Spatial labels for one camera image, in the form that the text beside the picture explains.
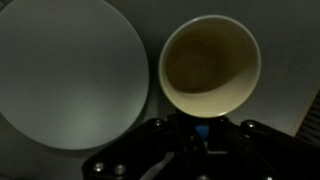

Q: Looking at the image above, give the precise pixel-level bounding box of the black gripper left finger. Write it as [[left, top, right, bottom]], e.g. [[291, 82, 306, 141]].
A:
[[81, 113, 204, 180]]

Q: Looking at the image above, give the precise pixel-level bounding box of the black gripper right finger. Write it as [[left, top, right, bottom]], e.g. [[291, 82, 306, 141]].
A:
[[206, 115, 320, 180]]

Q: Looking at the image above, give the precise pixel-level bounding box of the blue cup with cream inside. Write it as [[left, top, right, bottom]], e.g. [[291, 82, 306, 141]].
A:
[[157, 14, 262, 141]]

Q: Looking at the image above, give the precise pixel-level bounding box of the round white plate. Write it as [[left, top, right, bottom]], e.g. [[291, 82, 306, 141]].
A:
[[0, 0, 150, 151]]

